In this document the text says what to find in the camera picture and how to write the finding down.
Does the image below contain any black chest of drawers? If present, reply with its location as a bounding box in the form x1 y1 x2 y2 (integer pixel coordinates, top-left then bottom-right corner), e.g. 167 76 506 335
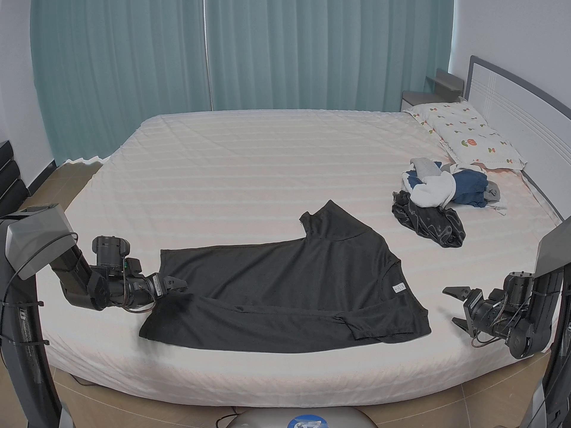
0 140 31 215

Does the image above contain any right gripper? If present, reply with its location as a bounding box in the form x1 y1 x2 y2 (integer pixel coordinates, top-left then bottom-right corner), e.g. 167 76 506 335
443 286 491 339

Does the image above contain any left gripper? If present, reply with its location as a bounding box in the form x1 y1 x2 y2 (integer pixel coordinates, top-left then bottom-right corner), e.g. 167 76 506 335
145 273 188 301

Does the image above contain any bed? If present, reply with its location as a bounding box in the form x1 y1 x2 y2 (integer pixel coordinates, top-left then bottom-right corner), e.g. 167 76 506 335
35 55 571 407

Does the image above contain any pile of clothes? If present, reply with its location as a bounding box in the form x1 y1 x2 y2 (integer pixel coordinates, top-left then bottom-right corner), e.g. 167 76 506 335
392 156 509 248

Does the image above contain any white printed pillow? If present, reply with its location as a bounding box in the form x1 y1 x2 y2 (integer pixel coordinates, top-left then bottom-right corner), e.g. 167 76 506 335
404 102 528 170

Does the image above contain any grey bedside table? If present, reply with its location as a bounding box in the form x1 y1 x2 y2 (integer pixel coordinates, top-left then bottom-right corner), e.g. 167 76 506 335
401 70 465 106

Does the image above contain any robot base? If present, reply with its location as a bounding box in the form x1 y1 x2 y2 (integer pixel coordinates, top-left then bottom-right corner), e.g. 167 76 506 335
225 407 380 428

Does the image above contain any black T-shirt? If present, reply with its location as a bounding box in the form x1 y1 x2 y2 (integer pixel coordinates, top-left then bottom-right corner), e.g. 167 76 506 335
138 200 432 355

